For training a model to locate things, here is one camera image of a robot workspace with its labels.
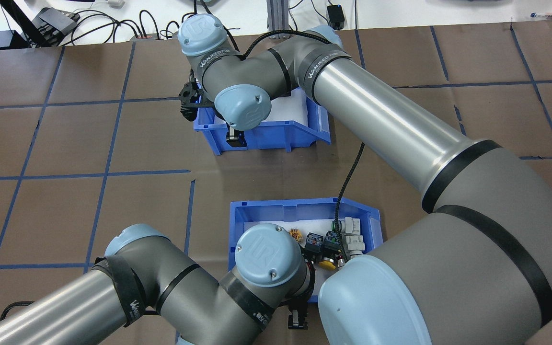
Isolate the blue bin holding capacitors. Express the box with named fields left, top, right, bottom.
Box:
left=193, top=86, right=332, bottom=155

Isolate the blue bin holding push buttons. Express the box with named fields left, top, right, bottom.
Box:
left=229, top=197, right=382, bottom=303

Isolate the red mushroom push button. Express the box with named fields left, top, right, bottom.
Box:
left=303, top=232, right=323, bottom=262

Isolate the yellow mushroom push button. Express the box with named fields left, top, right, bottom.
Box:
left=318, top=230, right=343, bottom=270

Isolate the white foam liner button bin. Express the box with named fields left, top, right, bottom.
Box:
left=243, top=219, right=372, bottom=271

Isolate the small green button white body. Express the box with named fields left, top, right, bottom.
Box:
left=331, top=217, right=360, bottom=234

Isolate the white foam liner capacitor bin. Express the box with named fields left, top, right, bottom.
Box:
left=257, top=88, right=310, bottom=128

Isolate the black power adapter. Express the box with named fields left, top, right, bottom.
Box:
left=327, top=5, right=346, bottom=30

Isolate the black slotted device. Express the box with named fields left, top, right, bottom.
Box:
left=32, top=7, right=81, bottom=47

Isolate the black slanted bar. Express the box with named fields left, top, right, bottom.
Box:
left=0, top=0, right=46, bottom=47

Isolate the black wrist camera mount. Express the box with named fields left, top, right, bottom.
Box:
left=178, top=69, right=206, bottom=120

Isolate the green ring button white body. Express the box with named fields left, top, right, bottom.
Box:
left=345, top=234, right=366, bottom=254

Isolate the aluminium profile post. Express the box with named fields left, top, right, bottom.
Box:
left=266, top=0, right=292, bottom=39

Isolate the thin black cable loop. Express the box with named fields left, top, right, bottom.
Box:
left=138, top=10, right=161, bottom=40

